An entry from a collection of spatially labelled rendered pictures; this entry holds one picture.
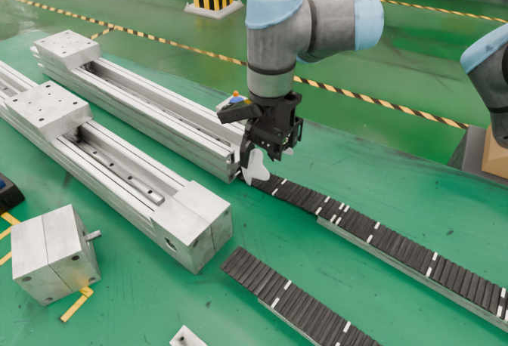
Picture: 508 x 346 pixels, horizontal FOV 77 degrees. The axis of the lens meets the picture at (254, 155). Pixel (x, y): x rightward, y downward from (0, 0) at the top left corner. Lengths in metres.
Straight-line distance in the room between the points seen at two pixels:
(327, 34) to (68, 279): 0.53
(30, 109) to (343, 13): 0.65
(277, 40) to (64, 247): 0.43
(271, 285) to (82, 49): 0.81
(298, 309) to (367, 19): 0.42
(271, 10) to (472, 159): 0.63
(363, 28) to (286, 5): 0.12
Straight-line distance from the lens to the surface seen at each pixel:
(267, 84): 0.50
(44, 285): 0.61
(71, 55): 1.04
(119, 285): 0.62
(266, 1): 0.45
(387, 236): 0.63
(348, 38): 0.50
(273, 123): 0.56
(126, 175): 0.69
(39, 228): 0.62
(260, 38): 0.47
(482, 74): 0.80
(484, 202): 0.82
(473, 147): 0.95
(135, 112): 0.84
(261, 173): 0.61
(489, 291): 0.65
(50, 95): 0.87
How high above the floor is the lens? 1.30
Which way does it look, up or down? 43 degrees down
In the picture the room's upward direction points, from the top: straight up
